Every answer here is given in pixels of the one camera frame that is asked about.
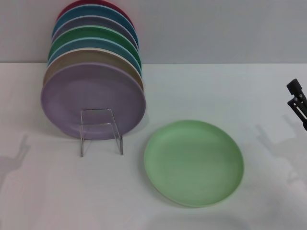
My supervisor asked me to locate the light green plate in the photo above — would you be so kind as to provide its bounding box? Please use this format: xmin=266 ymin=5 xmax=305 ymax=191
xmin=143 ymin=119 xmax=245 ymax=207

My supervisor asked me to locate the clear acrylic plate rack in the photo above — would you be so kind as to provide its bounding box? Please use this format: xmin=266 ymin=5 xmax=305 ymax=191
xmin=80 ymin=109 xmax=124 ymax=158

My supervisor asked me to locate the lilac plate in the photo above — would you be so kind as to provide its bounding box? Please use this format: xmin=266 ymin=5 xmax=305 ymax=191
xmin=40 ymin=61 xmax=146 ymax=141

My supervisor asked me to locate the grey purple plate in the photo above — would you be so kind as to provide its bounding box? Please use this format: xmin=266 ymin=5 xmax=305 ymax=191
xmin=51 ymin=16 xmax=139 ymax=51

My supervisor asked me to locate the crimson plate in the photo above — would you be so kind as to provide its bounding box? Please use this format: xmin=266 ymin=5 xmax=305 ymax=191
xmin=57 ymin=0 xmax=134 ymax=27

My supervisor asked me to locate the beige plate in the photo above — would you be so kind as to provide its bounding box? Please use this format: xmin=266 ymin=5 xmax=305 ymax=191
xmin=43 ymin=47 xmax=144 ymax=92

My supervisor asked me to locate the teal blue plate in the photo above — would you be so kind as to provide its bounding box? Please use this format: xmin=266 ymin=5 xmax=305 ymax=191
xmin=51 ymin=5 xmax=138 ymax=46

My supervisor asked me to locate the light blue plate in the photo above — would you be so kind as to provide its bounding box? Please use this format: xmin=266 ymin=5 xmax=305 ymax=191
xmin=47 ymin=37 xmax=142 ymax=78

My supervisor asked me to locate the dark green plate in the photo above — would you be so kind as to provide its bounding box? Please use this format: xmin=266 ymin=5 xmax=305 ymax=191
xmin=47 ymin=25 xmax=141 ymax=69

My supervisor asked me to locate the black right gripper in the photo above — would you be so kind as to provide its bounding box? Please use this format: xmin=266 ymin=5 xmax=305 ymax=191
xmin=286 ymin=78 xmax=307 ymax=131

